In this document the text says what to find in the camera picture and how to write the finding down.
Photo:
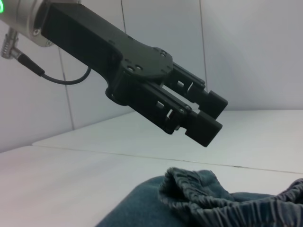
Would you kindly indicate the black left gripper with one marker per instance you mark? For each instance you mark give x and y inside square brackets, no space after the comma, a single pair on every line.
[94,42]

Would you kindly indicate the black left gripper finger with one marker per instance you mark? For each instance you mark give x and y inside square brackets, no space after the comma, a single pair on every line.
[213,102]
[203,128]

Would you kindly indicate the blue denim shorts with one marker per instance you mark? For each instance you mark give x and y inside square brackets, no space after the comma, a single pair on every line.
[189,205]

